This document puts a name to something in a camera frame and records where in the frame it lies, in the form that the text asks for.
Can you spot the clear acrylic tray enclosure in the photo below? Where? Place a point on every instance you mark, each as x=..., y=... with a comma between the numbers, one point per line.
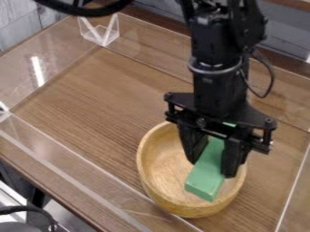
x=80, y=104

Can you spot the brown wooden bowl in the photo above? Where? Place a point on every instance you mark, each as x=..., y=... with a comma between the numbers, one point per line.
x=163, y=168

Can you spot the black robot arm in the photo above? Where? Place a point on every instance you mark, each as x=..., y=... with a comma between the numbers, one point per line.
x=224, y=31

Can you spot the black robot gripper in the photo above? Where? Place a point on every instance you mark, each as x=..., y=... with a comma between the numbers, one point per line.
x=216, y=108

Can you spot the green rectangular block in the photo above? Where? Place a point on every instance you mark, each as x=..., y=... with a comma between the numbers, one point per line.
x=204, y=179

